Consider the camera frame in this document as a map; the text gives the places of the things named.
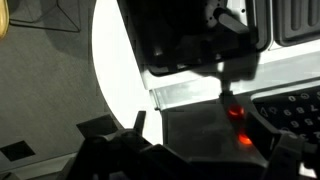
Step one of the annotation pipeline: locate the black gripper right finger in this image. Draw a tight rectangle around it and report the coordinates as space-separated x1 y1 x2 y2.
264 131 320 180

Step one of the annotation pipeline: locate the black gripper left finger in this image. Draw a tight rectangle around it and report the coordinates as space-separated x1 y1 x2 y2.
68 110 201 180

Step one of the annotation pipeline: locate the black stove keypad panel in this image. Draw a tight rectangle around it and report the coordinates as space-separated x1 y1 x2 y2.
251 87 320 144

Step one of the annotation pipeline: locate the orange round stove button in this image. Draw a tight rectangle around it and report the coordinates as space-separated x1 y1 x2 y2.
237 133 254 146

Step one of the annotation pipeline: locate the silver toy stove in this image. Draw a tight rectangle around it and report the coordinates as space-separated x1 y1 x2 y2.
116 0 320 180

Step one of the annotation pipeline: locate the yellow wooden object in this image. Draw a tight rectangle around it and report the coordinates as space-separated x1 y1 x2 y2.
0 0 10 39

